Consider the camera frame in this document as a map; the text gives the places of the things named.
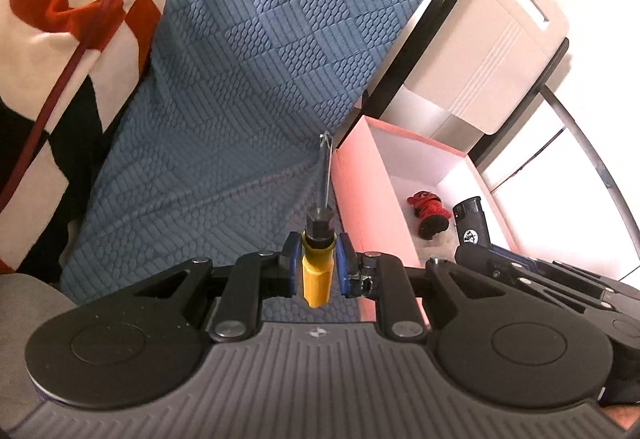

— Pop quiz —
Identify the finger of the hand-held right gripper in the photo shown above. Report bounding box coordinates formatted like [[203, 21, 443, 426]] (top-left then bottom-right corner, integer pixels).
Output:
[[455, 243, 617, 316], [492, 247, 640, 306]]

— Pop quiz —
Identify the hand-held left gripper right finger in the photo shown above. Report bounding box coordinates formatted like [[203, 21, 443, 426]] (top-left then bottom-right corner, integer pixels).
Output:
[[335, 232, 506, 341]]

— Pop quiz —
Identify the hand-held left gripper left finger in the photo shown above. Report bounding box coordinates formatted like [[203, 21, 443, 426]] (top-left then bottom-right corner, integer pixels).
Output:
[[127, 231, 302, 344]]

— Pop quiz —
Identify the yellow handled screwdriver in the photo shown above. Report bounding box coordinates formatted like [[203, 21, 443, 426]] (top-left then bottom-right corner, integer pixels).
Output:
[[300, 131, 337, 309]]

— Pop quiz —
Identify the black cylinder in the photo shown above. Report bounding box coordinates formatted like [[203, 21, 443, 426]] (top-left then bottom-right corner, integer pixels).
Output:
[[452, 195, 497, 251]]

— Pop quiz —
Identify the pink cardboard box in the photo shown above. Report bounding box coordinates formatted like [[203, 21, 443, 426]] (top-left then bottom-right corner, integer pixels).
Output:
[[331, 115, 517, 327]]

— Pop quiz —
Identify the red plastic toy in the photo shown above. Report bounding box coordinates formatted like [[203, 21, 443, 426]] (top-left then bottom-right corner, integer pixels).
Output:
[[406, 190, 453, 238]]

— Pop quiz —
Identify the person's right forearm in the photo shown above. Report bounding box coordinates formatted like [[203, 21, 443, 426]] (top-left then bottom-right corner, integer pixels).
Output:
[[602, 406, 640, 432]]

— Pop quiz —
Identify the curved metal tube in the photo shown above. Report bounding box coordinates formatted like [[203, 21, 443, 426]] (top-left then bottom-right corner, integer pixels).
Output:
[[540, 84, 640, 242]]

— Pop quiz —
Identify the blue textured blanket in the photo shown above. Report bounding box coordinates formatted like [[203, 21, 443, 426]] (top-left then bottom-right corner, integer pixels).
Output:
[[60, 0, 466, 320]]

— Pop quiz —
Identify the white cutting board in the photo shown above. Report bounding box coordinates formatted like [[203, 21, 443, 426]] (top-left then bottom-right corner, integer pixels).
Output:
[[385, 0, 571, 156]]

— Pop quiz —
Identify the red white black blanket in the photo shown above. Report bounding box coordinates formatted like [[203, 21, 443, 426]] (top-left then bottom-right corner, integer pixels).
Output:
[[0, 0, 193, 276]]

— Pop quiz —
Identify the black metal frame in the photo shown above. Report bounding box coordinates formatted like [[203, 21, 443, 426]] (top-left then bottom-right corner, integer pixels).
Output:
[[364, 0, 492, 120]]

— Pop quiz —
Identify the dark red cable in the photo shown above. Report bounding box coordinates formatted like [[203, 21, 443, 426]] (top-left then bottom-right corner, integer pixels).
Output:
[[0, 0, 147, 216]]

